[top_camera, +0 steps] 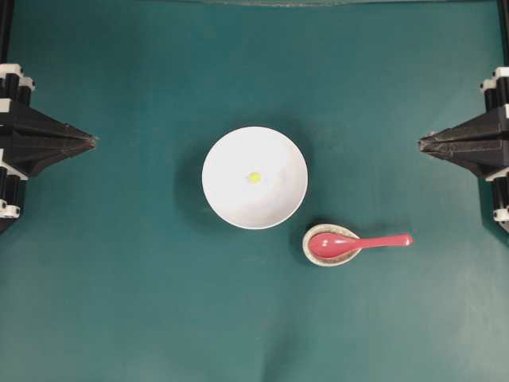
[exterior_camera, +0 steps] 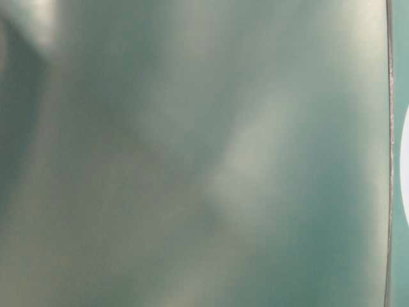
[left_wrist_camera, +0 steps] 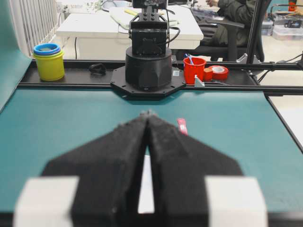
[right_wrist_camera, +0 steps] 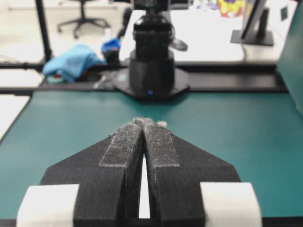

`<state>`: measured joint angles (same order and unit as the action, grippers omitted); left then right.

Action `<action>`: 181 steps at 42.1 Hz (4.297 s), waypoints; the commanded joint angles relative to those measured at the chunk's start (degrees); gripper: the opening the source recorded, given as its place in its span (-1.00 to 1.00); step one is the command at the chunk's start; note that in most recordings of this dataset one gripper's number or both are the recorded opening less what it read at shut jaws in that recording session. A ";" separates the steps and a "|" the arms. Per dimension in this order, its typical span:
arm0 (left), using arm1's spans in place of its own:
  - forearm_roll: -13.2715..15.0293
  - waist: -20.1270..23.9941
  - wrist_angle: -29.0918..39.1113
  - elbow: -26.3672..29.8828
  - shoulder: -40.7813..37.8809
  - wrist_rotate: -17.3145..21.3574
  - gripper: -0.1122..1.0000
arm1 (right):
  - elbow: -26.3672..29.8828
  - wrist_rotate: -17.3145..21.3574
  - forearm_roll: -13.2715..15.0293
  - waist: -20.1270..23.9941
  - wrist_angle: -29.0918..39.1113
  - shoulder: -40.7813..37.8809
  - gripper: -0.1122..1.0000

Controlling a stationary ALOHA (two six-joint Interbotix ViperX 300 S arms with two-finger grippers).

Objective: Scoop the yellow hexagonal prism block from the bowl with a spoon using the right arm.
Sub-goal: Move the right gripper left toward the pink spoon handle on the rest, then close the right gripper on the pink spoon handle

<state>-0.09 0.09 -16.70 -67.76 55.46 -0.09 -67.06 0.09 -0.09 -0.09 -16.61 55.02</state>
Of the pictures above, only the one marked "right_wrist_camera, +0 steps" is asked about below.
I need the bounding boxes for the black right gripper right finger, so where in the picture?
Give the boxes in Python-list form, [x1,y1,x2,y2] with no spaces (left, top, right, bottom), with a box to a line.
[142,122,262,227]

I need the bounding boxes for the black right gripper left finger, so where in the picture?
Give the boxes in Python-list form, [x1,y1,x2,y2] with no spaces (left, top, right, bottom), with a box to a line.
[16,122,144,227]

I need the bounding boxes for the blue cloth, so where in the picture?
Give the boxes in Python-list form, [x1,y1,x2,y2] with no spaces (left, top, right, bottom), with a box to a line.
[42,44,107,83]

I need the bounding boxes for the blue small object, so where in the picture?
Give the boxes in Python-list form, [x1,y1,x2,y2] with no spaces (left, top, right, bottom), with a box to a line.
[101,37,121,53]

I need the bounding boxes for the black office chair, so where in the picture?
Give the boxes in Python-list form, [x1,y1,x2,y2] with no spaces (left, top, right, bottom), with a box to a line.
[57,0,111,39]

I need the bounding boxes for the black monitor stand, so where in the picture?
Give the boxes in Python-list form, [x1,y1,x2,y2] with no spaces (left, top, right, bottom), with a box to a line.
[231,0,274,46]

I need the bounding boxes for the colourful bag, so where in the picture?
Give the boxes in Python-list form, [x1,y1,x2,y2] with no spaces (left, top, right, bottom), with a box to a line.
[217,0,244,18]

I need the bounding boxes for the black vertical pole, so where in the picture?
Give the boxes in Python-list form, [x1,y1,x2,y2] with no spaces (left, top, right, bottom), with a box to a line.
[35,0,52,62]

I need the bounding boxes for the black mounting rail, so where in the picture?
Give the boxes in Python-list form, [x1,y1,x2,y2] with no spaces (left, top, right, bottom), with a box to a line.
[0,63,287,96]

